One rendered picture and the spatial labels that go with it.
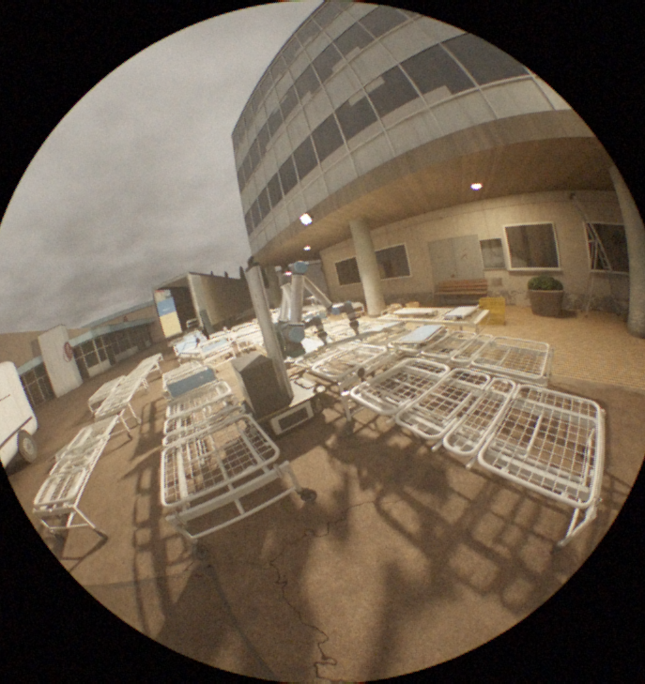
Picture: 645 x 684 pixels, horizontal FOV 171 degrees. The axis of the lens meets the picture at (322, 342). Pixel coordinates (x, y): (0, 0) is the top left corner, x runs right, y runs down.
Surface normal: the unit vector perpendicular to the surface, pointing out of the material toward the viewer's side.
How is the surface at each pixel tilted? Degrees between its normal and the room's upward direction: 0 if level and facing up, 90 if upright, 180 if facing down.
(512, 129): 90
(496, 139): 90
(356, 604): 0
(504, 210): 90
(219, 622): 0
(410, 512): 0
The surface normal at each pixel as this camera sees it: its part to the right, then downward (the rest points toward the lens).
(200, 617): -0.22, -0.94
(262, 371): 0.55, 0.10
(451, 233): -0.79, 0.32
